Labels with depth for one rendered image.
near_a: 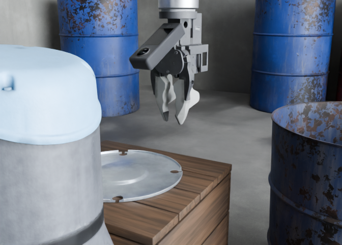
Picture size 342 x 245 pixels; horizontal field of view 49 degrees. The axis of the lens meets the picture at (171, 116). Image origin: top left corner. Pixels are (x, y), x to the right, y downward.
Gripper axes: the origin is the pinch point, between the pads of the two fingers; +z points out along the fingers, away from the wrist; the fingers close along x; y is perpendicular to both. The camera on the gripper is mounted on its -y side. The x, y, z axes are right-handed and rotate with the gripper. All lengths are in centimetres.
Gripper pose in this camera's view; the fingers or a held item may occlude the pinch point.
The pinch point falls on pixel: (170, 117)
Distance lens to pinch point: 74.6
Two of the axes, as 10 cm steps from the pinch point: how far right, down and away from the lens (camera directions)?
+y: 6.5, -2.0, 7.4
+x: -7.6, -1.7, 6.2
